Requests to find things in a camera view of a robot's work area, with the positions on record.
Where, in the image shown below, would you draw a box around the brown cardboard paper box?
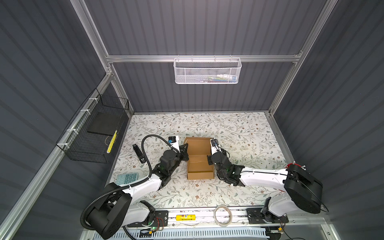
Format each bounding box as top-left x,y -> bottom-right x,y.
184,137 -> 215,181

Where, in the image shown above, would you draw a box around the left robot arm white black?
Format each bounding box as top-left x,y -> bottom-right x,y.
80,144 -> 189,240

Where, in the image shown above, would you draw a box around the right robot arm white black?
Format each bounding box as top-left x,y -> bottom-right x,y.
208,152 -> 323,223

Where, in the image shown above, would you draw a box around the black marker on table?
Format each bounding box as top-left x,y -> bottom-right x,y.
133,144 -> 146,164

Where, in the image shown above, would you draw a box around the clear tape roll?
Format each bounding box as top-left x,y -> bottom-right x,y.
213,206 -> 233,227

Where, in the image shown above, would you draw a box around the black flat pad in basket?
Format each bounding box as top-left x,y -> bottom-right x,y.
87,112 -> 125,137

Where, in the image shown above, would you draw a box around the items in white basket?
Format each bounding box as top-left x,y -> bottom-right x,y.
200,74 -> 238,84

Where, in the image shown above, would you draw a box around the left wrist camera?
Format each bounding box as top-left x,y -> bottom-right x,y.
168,136 -> 180,152

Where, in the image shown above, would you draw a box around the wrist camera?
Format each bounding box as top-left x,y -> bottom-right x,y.
168,136 -> 180,152
211,139 -> 222,155

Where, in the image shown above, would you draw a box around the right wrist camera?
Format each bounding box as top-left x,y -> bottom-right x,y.
211,139 -> 222,155

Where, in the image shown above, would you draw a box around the black corrugated cable hose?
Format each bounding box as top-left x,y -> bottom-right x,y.
80,134 -> 175,240

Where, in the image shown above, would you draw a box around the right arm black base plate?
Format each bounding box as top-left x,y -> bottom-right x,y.
246,208 -> 289,224

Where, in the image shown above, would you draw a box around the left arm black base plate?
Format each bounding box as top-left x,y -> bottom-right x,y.
127,210 -> 169,228

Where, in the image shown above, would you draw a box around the black wire mesh basket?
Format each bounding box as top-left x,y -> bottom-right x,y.
57,90 -> 130,164

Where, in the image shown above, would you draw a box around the white wire mesh basket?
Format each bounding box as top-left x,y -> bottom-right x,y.
173,58 -> 242,85

